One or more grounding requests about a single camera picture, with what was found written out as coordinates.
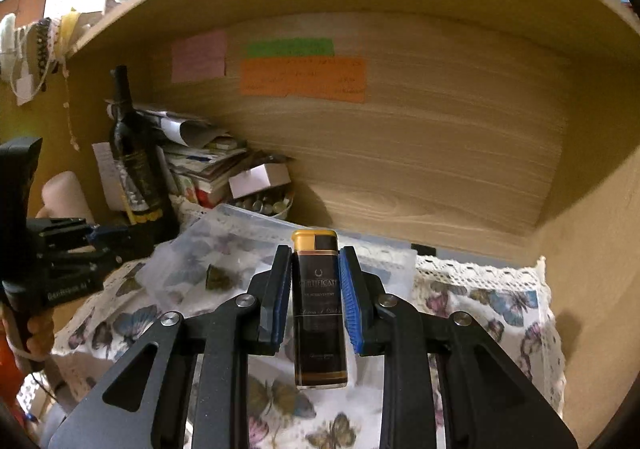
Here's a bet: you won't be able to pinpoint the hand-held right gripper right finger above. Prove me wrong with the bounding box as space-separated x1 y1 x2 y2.
339 246 578 449

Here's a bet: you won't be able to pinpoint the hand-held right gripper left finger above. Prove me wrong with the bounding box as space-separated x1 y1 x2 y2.
47 245 293 449

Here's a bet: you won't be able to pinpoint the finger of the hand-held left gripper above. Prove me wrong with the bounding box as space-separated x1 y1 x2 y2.
89 224 157 266

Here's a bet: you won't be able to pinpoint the dark bottle with gold cap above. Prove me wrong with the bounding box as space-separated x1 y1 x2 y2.
291 229 349 388

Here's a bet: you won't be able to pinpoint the person's left hand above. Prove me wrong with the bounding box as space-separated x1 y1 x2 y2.
2 306 55 355

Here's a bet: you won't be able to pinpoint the clear plastic storage box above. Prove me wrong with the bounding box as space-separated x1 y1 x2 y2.
212 203 418 300

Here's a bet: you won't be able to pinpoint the beige candle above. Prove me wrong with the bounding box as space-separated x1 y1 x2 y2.
41 171 96 225

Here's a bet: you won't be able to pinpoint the white paper note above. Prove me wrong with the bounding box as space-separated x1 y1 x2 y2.
92 142 128 212

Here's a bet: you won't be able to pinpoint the clear plastic bag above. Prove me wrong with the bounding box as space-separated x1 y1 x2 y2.
135 224 281 317

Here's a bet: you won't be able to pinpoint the dark wine bottle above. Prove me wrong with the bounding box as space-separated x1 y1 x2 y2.
109 65 177 230

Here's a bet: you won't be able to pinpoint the white bowl of small bottles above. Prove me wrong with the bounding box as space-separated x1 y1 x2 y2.
231 186 296 221

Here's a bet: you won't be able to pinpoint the stack of papers and books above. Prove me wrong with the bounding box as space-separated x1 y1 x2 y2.
105 99 251 210

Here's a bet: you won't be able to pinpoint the small white cardboard box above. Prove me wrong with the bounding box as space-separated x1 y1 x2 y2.
228 163 292 200

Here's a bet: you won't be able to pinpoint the butterfly print lace tablecloth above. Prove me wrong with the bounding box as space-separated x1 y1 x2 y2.
17 199 568 449

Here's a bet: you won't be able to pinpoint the wooden shelf unit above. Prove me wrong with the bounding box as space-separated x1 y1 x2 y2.
62 0 640 435

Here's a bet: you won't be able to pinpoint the pink sticky note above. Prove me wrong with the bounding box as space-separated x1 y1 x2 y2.
171 29 228 84

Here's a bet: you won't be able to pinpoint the orange sticky note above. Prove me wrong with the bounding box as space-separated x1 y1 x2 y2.
239 57 367 104

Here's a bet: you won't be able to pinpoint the green sticky note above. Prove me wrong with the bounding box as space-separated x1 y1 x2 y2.
246 38 335 58

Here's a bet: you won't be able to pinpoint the hanging bead necklaces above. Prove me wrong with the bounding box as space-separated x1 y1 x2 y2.
0 11 83 104

